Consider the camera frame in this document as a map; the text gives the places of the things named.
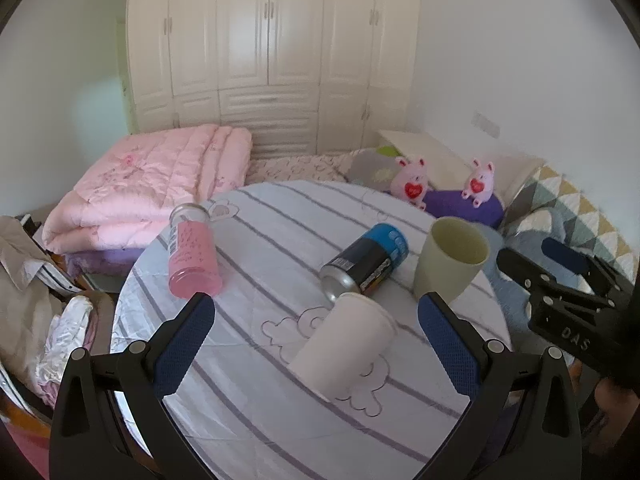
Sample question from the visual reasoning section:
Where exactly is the pink drink bottle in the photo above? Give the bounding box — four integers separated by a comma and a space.
168, 203, 222, 297

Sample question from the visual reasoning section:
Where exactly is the purple folded blanket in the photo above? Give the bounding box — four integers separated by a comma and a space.
64, 246, 152, 277

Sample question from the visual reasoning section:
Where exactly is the grey and green pillow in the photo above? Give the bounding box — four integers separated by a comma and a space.
346, 146, 402, 192

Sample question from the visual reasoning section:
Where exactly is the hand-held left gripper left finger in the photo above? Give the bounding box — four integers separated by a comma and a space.
49, 291, 216, 480

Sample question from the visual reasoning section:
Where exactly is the folded pink quilt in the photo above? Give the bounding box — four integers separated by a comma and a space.
42, 124, 254, 254

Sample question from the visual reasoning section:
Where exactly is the pink plush toy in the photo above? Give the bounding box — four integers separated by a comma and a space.
391, 156, 434, 206
460, 159, 496, 208

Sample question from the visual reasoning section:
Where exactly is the light blue plush blanket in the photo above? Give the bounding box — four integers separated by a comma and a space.
482, 206, 598, 322

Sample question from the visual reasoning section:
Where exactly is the beige cloth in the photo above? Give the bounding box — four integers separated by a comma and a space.
0, 215, 68, 398

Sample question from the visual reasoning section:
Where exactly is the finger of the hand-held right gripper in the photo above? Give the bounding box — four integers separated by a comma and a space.
496, 247, 602, 307
541, 237, 634, 296

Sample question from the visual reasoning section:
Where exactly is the striped white tablecloth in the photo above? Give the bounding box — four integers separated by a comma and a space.
110, 179, 512, 480

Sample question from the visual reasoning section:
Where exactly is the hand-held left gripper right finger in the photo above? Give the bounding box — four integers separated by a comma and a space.
417, 292, 584, 480

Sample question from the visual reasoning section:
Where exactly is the white paper cup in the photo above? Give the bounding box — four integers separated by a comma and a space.
289, 292, 399, 404

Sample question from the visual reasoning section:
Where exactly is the white wardrobe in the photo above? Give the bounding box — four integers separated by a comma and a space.
124, 0, 422, 162

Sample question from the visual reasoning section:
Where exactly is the purple pillow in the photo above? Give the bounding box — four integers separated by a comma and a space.
423, 188, 506, 229

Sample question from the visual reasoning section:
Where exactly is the floral bed sheet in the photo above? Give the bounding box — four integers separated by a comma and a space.
244, 150, 362, 187

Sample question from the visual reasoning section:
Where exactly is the silver white cloth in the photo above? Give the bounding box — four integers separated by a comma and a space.
42, 294, 97, 397

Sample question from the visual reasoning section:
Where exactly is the blue and black drink can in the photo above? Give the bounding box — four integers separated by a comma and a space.
319, 223, 410, 306

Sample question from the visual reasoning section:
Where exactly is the pale green cup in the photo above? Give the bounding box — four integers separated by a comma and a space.
412, 217, 491, 304

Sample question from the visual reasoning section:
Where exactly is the triangle patterned blanket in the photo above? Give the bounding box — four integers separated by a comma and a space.
502, 164, 640, 283

